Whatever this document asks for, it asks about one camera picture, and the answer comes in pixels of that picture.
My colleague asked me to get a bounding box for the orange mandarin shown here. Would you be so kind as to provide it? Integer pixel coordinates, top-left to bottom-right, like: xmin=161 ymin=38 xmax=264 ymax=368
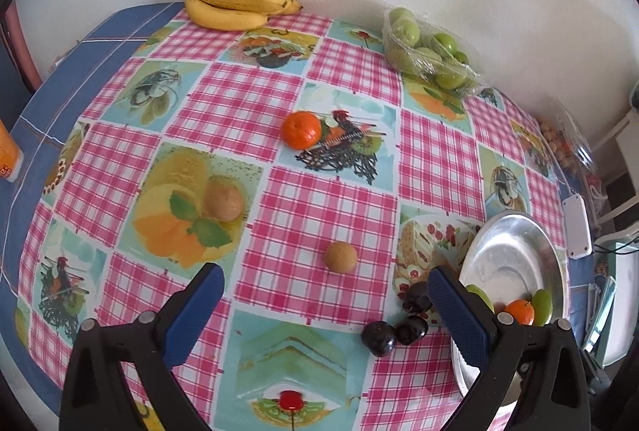
xmin=505 ymin=299 xmax=535 ymax=326
xmin=280 ymin=111 xmax=321 ymax=151

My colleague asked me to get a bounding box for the green mango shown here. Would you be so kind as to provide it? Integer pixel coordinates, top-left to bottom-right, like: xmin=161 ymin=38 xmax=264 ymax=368
xmin=531 ymin=289 xmax=554 ymax=326
xmin=466 ymin=284 xmax=495 ymax=312

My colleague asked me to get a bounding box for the clear pack of green fruits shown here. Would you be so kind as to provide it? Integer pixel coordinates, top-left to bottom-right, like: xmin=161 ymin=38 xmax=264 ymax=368
xmin=381 ymin=7 xmax=490 ymax=97

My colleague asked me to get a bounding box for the round silver metal plate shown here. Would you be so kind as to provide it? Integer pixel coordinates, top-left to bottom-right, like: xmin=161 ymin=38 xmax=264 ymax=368
xmin=448 ymin=209 xmax=571 ymax=407

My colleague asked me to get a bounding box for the white plastic box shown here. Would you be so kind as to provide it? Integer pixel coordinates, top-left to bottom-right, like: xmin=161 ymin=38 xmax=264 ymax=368
xmin=562 ymin=193 xmax=592 ymax=260

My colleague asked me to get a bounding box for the dark purple plum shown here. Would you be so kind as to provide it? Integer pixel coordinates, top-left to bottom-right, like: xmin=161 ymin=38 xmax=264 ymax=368
xmin=361 ymin=321 xmax=397 ymax=358
xmin=394 ymin=314 xmax=429 ymax=347

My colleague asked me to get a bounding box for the brown round fruit far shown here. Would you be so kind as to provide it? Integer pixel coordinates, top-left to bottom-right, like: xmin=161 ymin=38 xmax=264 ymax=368
xmin=202 ymin=179 xmax=245 ymax=222

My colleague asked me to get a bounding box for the brown round fruit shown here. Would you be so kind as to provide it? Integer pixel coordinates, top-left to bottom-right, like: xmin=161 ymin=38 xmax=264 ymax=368
xmin=202 ymin=179 xmax=245 ymax=222
xmin=323 ymin=242 xmax=359 ymax=274

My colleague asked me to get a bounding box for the orange lidded cup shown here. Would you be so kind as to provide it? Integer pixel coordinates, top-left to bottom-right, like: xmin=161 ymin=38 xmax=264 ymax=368
xmin=0 ymin=121 xmax=24 ymax=182

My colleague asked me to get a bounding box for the brown round fruit near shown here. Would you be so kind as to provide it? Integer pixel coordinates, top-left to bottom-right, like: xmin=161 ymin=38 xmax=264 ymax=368
xmin=323 ymin=242 xmax=359 ymax=274

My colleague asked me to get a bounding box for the clear box of nuts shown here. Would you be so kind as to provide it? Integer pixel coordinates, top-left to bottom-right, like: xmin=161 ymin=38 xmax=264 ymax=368
xmin=537 ymin=97 xmax=597 ymax=182

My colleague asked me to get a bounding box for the white chair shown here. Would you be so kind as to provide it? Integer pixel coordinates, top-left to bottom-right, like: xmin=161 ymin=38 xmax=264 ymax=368
xmin=591 ymin=107 xmax=638 ymax=228

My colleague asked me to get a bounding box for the blue table cover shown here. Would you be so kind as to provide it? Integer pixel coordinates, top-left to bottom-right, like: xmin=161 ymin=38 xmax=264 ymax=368
xmin=1 ymin=2 xmax=182 ymax=430

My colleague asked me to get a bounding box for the checkered fruit print tablecloth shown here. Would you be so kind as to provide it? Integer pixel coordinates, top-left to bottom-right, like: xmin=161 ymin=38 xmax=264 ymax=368
xmin=14 ymin=10 xmax=566 ymax=430

